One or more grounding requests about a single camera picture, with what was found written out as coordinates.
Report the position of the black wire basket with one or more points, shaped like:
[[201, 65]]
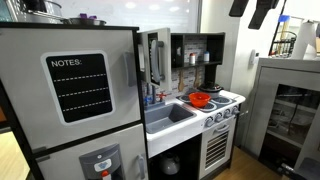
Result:
[[282, 46]]

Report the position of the metal bowl on fridge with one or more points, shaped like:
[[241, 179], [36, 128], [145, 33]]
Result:
[[84, 19]]

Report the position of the toy kitchen stove unit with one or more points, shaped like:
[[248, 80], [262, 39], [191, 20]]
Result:
[[203, 143]]

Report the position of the grey toy kettle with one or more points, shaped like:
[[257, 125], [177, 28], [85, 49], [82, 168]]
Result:
[[169, 163]]

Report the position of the wooden toy slotted spoon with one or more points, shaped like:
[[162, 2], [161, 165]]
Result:
[[197, 78]]

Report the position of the grey toy sink basin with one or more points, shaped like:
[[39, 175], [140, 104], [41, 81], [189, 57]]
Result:
[[161, 118]]

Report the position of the blue-capped white shaker bottle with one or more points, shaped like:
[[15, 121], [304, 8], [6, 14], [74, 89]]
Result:
[[206, 56]]

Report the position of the red-capped white shaker bottle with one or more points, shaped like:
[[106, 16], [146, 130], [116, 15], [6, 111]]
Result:
[[192, 58]]

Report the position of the black wall shelf unit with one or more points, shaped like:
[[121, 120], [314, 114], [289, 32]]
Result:
[[182, 44]]

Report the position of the black pot with glass lid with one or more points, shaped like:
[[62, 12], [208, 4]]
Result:
[[210, 88]]

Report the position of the orange plastic bowl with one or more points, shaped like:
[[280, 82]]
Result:
[[199, 99]]

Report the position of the grey glass-door cabinet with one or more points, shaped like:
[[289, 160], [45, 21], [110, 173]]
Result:
[[284, 125]]

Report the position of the white microwave door with handle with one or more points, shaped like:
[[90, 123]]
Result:
[[155, 53]]

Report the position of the wooden toy spatula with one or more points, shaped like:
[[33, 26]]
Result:
[[181, 81]]

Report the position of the toy faucet with red handle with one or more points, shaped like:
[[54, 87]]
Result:
[[161, 96]]

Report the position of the white paper towel roll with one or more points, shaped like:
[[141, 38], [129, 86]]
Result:
[[305, 45]]

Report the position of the grey toy refrigerator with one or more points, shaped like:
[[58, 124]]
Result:
[[74, 97]]

